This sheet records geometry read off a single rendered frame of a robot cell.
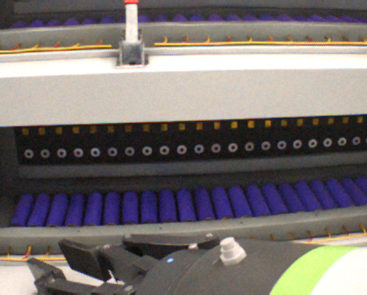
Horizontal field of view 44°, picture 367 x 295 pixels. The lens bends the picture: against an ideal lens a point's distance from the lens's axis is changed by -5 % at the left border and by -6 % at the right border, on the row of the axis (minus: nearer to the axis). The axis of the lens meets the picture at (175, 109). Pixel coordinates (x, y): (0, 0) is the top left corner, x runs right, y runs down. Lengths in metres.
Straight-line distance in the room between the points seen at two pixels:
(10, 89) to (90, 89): 0.07
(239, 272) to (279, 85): 0.24
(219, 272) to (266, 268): 0.02
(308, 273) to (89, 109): 0.27
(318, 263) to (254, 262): 0.03
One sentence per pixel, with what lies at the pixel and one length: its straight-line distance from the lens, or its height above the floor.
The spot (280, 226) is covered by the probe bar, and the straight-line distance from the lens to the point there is 0.50.
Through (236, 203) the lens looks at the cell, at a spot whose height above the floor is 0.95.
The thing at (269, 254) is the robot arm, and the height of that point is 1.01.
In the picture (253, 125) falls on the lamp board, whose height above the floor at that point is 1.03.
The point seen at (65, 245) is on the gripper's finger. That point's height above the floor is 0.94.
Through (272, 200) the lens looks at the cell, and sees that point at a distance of 0.54.
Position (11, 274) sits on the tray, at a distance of 0.48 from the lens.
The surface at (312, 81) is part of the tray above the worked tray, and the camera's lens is 0.42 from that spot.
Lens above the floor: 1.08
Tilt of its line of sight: 3 degrees down
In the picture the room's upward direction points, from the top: 2 degrees counter-clockwise
